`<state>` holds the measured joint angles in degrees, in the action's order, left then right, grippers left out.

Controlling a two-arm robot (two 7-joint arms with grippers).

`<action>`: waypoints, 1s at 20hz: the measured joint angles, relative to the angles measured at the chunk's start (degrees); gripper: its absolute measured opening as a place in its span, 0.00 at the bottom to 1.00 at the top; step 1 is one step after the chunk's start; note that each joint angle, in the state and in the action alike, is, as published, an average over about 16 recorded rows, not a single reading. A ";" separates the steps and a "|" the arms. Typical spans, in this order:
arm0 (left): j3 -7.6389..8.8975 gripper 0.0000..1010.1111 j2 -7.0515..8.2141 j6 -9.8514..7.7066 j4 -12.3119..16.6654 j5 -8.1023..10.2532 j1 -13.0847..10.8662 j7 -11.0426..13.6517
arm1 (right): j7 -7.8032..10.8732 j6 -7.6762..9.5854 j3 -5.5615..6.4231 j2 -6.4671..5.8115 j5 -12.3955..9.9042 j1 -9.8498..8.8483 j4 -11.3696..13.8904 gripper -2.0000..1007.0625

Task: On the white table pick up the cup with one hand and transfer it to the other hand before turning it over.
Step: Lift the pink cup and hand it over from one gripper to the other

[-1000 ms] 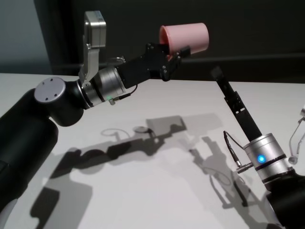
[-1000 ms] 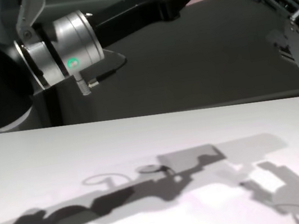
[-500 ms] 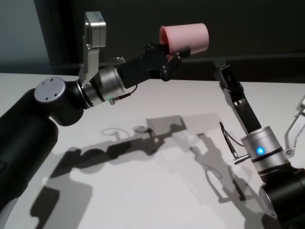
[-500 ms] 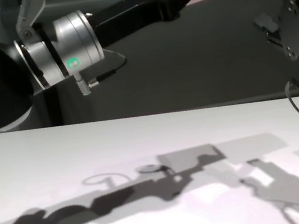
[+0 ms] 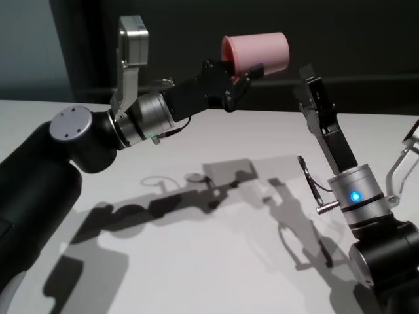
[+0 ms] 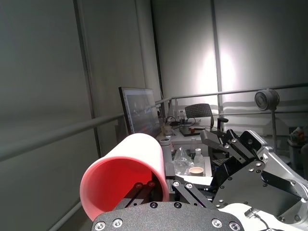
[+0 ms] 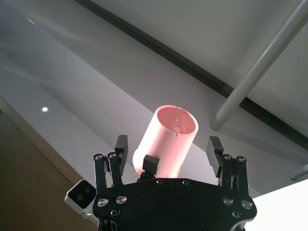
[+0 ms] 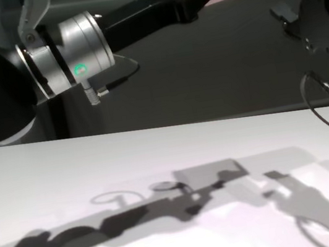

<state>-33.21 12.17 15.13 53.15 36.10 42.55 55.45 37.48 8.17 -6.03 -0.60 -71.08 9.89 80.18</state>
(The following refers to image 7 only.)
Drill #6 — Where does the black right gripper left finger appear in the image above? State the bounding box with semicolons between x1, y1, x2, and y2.
93;134;129;191

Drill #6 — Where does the thin grey horizontal rail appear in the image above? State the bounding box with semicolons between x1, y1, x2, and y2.
290;163;308;181

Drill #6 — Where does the thick grey horizontal rail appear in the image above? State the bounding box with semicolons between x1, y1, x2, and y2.
209;0;308;132

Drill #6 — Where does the pink plastic cup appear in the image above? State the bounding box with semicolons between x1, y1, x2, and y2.
132;104;199;179

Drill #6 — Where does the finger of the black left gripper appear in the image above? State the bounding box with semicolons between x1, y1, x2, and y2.
137;154;161;181

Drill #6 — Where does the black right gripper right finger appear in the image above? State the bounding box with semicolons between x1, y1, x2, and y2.
206;136;250;193

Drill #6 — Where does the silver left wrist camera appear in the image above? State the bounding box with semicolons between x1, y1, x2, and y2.
64;179;97;218

